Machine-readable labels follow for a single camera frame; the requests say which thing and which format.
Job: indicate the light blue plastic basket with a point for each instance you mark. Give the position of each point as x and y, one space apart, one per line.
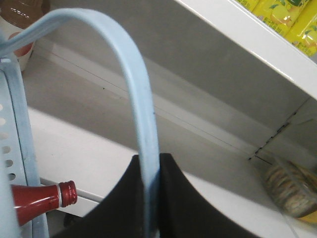
139 90

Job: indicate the yellow pear drink bottle left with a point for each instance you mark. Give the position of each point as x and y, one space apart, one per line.
279 15

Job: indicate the white metal shelf unit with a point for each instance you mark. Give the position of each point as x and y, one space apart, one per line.
229 93

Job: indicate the yellow pear drink bottle middle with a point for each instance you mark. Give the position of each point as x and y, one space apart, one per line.
303 34

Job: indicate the yellow pear drink bottle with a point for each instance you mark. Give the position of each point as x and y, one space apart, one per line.
279 15
303 34

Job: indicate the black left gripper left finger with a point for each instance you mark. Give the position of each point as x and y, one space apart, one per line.
119 215

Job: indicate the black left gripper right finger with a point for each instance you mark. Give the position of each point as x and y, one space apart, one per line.
184 213

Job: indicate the clear box of biscuits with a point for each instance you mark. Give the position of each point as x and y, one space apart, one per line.
292 187

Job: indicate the red coca cola bottle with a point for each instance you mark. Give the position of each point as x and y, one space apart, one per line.
33 201

